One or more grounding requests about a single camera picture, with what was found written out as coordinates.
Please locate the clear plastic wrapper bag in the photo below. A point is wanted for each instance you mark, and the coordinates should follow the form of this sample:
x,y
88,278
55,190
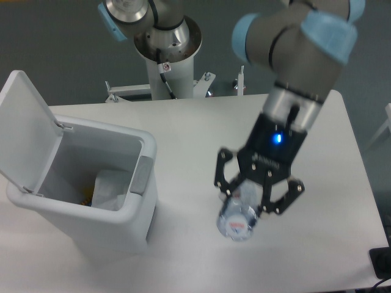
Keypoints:
x,y
110,189

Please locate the clear plastic water bottle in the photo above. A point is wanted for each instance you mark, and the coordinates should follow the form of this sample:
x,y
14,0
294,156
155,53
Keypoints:
x,y
238,215

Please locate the colourful trash in can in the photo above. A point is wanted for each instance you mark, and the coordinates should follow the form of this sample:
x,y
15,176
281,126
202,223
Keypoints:
x,y
87,200

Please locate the white furniture leg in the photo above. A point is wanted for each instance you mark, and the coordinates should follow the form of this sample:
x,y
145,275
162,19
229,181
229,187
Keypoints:
x,y
383,132

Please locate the black device at edge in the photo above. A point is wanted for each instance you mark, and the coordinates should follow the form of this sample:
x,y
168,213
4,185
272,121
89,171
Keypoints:
x,y
380,258

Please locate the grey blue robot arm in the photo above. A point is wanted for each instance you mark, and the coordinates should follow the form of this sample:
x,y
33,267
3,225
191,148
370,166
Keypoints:
x,y
306,45

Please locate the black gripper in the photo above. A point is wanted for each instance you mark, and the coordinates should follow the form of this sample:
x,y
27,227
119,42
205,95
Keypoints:
x,y
265,159

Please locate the white trash can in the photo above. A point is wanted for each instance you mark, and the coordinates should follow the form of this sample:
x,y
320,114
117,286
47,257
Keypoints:
x,y
93,181

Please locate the white trash can lid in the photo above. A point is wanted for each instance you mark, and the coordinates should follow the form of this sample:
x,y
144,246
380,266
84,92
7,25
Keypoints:
x,y
30,133

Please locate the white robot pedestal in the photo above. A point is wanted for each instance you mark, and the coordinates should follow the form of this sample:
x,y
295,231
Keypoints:
x,y
171,70

